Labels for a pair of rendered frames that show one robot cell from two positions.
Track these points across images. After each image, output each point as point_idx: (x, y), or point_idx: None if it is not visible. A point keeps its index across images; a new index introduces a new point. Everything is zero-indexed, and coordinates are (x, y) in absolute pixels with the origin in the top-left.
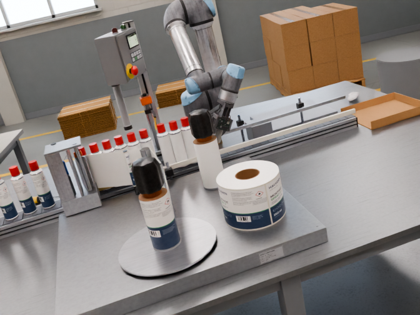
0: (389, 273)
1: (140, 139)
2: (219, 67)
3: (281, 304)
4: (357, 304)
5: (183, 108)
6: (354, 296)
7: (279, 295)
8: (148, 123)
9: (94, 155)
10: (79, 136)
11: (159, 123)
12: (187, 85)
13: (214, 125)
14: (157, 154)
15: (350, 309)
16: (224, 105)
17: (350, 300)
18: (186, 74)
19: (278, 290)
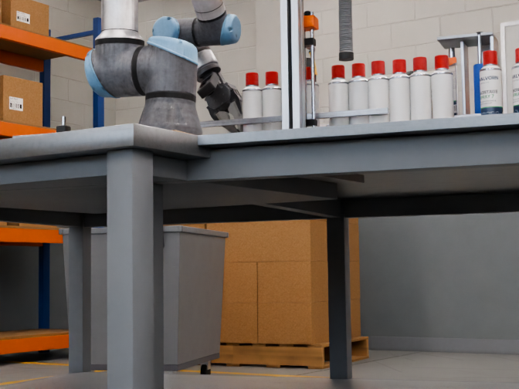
0: (103, 388)
1: (345, 80)
2: (170, 17)
3: (346, 239)
4: (184, 387)
5: (194, 70)
6: (173, 388)
7: (345, 232)
8: (314, 62)
9: (428, 72)
10: (438, 37)
11: (306, 67)
12: (240, 26)
13: (241, 98)
14: (322, 118)
15: (197, 387)
16: (220, 74)
17: (182, 388)
18: (224, 7)
19: (345, 225)
